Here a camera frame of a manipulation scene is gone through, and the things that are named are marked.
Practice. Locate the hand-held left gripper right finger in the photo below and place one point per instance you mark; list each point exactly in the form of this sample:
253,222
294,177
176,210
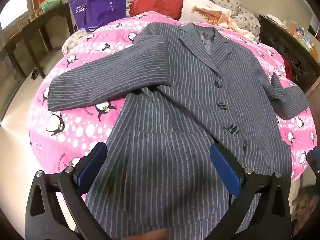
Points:
225,166

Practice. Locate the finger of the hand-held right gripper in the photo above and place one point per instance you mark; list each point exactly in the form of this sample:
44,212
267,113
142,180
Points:
314,158

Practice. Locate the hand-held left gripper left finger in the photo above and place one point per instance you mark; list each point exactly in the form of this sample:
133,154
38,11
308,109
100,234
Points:
93,163

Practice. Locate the grey pinstriped suit jacket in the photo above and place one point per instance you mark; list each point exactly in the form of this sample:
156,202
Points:
180,100

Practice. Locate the pink penguin print blanket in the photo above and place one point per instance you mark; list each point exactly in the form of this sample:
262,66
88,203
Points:
75,122

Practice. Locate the brown patterned cloth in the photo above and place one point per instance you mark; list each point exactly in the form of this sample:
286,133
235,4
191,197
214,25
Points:
306,207

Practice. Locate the pile of small containers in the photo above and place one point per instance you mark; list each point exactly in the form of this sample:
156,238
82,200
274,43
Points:
298,33

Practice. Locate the dark carved wooden cabinet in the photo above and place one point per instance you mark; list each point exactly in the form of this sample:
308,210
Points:
280,37

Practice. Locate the orange fringed cloth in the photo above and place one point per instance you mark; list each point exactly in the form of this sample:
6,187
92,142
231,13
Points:
222,17

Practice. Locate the dark wooden table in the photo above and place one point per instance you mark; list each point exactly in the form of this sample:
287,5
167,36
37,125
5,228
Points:
30,27

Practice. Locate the purple tote bag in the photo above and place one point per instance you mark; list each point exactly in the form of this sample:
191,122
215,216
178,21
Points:
100,2

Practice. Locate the green plastic basket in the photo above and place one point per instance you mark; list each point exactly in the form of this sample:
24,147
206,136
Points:
51,5

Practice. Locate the white pillow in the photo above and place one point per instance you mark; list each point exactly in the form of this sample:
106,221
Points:
192,5

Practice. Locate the red heart-shaped pillow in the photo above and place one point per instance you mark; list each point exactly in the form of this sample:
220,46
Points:
157,3

